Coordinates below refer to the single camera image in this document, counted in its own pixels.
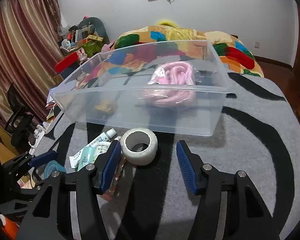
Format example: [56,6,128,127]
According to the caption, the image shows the green patterned box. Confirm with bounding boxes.
[82,40,104,57]

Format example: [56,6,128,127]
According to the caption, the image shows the yellow pillow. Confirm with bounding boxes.
[156,20,179,28]

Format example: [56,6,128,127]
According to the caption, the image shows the teal tape roll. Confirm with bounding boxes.
[44,160,66,179]

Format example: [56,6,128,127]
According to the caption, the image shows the pink beige striped curtain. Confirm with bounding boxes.
[0,0,63,126]

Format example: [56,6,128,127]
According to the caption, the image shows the colourful patchwork quilt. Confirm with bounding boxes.
[76,24,264,89]

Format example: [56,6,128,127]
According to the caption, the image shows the white wall socket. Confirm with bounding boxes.
[254,42,260,48]

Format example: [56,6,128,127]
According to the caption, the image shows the red box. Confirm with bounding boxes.
[54,51,78,74]

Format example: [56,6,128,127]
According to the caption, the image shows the teal white squeeze bottle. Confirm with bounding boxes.
[77,146,96,171]

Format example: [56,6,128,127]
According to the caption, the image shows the grey neck pillow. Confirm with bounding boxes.
[78,16,109,44]

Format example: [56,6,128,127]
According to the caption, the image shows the grey black zebra blanket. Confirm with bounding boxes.
[33,72,300,240]

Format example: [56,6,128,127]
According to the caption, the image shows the white ointment tube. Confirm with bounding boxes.
[69,128,117,169]

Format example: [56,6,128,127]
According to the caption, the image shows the pink rope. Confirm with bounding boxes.
[141,61,198,108]

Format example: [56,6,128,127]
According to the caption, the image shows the white gauze tape roll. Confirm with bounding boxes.
[120,128,158,166]

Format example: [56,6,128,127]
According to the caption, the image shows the small wooden block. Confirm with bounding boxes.
[94,100,117,115]

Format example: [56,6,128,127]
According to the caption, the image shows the pink white braided bracelet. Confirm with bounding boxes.
[99,154,127,202]

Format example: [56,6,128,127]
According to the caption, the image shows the white green-label pill bottle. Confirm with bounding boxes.
[93,141,111,162]

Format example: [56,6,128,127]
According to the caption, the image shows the pink rabbit bottle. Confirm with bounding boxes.
[77,48,89,64]

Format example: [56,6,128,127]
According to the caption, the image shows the pink knitted hat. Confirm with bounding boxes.
[101,41,115,53]

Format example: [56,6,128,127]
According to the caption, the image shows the clear plastic storage box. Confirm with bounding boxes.
[51,41,230,136]

